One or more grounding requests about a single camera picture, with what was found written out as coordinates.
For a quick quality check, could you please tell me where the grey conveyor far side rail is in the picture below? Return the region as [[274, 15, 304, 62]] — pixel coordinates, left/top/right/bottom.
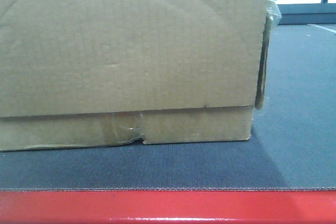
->
[[278, 3, 336, 25]]

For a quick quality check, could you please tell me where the red conveyor edge frame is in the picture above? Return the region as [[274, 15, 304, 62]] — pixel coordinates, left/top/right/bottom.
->
[[1, 190, 335, 223]]

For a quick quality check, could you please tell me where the brown cardboard carton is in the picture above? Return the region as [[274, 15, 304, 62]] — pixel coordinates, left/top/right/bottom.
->
[[1, 0, 281, 151]]

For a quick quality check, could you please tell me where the dark grey conveyor belt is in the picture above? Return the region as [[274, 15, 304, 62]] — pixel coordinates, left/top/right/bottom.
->
[[1, 25, 335, 190]]

